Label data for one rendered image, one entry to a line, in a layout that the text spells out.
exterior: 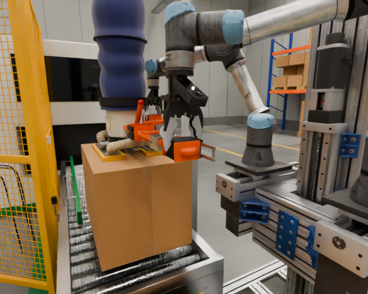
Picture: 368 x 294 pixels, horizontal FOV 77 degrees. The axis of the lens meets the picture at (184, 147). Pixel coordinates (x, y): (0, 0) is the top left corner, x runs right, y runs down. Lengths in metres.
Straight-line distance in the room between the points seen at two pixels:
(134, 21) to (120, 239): 0.89
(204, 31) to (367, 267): 0.70
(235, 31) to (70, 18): 9.49
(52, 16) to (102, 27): 8.84
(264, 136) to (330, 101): 0.29
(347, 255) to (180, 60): 0.66
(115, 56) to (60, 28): 8.80
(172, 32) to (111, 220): 0.69
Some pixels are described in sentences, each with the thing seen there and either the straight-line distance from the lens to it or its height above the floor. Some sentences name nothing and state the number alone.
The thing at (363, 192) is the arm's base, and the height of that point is 1.08.
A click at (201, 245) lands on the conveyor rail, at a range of 1.31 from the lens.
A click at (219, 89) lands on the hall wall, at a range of 11.96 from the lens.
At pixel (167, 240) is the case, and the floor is 0.74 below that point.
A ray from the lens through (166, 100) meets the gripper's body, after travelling 0.64.
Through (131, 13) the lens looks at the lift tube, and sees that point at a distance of 1.13.
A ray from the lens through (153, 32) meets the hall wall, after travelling 10.63.
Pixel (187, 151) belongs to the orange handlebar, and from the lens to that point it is 0.58.
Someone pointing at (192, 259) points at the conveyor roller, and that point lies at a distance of 1.31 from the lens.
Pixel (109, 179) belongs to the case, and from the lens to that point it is 0.90.
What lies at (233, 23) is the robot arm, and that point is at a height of 1.51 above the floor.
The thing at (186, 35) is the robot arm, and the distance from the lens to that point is 0.62.
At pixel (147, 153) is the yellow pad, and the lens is 1.07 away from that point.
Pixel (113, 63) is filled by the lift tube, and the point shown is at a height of 1.49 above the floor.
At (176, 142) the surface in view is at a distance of 0.58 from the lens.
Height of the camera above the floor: 1.35
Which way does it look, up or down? 12 degrees down
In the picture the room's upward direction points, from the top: straight up
